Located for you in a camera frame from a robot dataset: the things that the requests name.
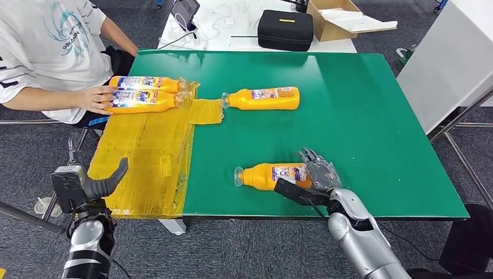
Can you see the person's right hand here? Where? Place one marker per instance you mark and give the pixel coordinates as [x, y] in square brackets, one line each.
[96, 100]

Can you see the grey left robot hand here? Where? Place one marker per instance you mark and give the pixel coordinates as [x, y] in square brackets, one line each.
[100, 188]

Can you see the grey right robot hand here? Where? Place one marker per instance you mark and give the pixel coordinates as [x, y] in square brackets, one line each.
[323, 173]

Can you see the orange detergent bottle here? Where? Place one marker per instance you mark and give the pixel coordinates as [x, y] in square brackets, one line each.
[239, 101]
[258, 177]
[169, 84]
[165, 102]

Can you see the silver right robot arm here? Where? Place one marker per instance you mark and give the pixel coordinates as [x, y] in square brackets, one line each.
[362, 242]

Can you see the person's left forearm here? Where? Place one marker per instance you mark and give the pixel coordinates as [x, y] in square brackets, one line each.
[119, 36]

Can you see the person's right forearm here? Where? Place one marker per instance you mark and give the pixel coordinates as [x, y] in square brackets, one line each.
[38, 101]

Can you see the green top table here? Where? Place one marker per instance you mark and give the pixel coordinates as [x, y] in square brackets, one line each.
[366, 134]

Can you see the yellow taped cardboard mat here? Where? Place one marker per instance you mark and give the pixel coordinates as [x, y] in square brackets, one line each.
[146, 154]

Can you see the clear plastic lid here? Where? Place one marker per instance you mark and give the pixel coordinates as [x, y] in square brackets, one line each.
[38, 208]

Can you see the person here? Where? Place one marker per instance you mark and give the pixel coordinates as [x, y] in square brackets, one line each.
[38, 46]

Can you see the white table foot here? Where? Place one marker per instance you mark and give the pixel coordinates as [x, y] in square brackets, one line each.
[175, 228]

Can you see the white power strip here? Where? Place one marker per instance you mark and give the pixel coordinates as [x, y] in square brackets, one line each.
[185, 44]

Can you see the dark tablet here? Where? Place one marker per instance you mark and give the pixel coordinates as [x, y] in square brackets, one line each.
[186, 9]

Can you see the white table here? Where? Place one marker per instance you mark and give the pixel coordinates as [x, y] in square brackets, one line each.
[339, 46]

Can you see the brown cardboard box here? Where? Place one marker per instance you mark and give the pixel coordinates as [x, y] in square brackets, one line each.
[327, 32]

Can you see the green floor object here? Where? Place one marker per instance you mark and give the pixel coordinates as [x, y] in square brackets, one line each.
[406, 57]

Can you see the black zip case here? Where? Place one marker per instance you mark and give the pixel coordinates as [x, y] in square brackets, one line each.
[285, 32]

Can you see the white foam sheet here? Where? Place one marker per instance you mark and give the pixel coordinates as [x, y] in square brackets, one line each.
[358, 23]

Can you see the thin black stick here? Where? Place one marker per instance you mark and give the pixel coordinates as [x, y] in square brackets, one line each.
[244, 36]

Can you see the white cabinet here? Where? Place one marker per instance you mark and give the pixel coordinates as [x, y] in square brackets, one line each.
[443, 69]

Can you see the black chair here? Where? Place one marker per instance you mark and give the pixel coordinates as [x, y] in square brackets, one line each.
[470, 238]

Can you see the black device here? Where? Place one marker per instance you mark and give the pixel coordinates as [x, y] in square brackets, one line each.
[300, 7]

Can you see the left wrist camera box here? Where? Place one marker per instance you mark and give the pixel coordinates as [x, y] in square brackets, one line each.
[67, 188]

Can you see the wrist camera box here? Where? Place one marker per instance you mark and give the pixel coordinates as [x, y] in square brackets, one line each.
[292, 190]
[67, 188]

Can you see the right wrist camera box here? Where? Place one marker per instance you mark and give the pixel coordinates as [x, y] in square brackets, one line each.
[292, 190]

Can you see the metal frame legs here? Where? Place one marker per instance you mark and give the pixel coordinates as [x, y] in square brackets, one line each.
[23, 215]
[462, 114]

